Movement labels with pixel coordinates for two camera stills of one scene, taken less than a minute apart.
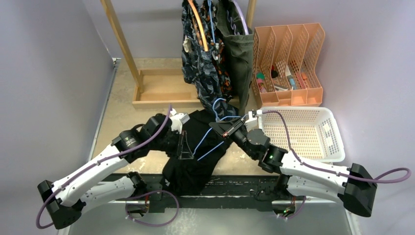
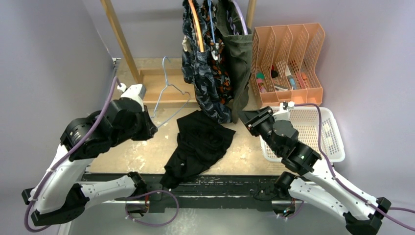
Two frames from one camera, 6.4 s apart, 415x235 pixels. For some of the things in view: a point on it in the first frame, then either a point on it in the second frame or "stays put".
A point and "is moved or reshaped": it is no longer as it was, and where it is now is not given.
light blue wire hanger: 218,120 → 167,84
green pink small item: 260,77 stays put
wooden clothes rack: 161,89 stays put
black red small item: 274,73 stays put
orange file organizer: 285,64 stays put
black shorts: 185,177 is moved or reshaped
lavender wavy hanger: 243,17 stays put
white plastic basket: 310,133 stays put
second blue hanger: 209,4 stays put
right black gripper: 228,129 → 253,119
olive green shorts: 239,48 stays put
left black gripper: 184,151 → 150,129
